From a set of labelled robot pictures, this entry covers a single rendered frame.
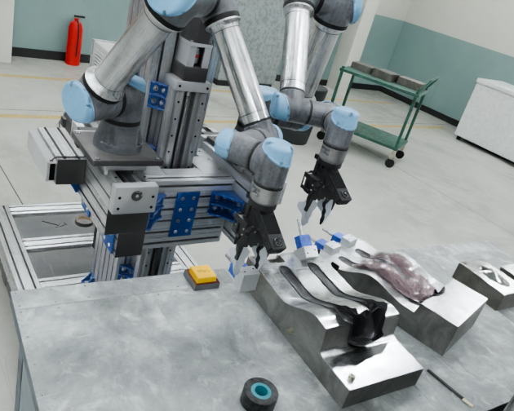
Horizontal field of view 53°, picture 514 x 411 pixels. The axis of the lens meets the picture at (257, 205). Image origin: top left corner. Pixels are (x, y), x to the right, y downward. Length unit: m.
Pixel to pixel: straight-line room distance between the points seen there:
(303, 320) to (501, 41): 8.15
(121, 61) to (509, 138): 7.06
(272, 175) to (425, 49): 8.76
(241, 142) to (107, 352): 0.57
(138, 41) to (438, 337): 1.15
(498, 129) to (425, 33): 2.62
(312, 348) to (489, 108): 7.08
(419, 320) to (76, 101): 1.15
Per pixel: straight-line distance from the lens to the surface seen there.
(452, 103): 9.48
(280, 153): 1.19
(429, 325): 1.61
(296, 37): 1.59
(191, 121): 1.83
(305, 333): 1.35
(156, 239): 1.84
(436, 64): 9.71
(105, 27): 6.83
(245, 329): 1.41
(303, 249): 1.58
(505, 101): 8.11
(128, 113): 1.60
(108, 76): 1.43
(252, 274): 1.33
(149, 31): 1.33
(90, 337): 1.30
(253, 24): 7.22
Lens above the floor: 1.67
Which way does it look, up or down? 25 degrees down
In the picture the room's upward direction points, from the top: 16 degrees clockwise
